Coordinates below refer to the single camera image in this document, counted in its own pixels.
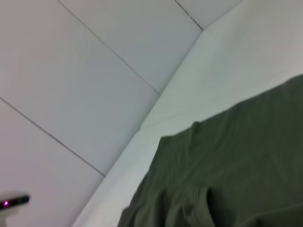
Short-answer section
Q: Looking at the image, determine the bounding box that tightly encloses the dark green FREE t-shirt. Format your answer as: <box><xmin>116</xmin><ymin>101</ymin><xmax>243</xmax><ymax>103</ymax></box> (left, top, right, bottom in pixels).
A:
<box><xmin>116</xmin><ymin>74</ymin><xmax>303</xmax><ymax>227</ymax></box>

